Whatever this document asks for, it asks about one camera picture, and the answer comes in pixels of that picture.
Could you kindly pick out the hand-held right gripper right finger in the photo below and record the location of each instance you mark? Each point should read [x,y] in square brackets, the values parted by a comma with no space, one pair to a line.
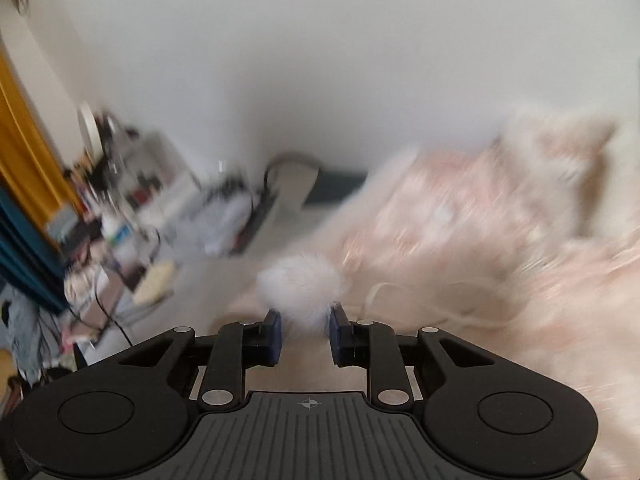
[337,337]

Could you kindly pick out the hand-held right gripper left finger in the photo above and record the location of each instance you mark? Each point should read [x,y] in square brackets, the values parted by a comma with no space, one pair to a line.
[272,337]

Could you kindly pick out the pink satin fur-trimmed coat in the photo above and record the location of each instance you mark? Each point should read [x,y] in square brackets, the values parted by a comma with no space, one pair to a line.
[475,240]

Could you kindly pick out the crumpled white paper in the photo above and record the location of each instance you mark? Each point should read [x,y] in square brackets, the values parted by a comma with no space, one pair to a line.
[227,225]

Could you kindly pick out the grey curved object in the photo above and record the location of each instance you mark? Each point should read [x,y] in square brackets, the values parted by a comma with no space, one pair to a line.
[295,175]

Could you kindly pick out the white bottle with blue label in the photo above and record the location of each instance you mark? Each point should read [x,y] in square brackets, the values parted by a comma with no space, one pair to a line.
[116,232]

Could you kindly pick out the clear plastic storage box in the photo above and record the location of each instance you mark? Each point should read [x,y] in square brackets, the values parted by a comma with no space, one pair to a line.
[155,180]

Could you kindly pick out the teal curtain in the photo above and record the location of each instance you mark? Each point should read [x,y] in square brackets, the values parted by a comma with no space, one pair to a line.
[25,250]

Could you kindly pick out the round white mirror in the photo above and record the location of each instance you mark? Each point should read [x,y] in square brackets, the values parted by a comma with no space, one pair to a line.
[89,130]

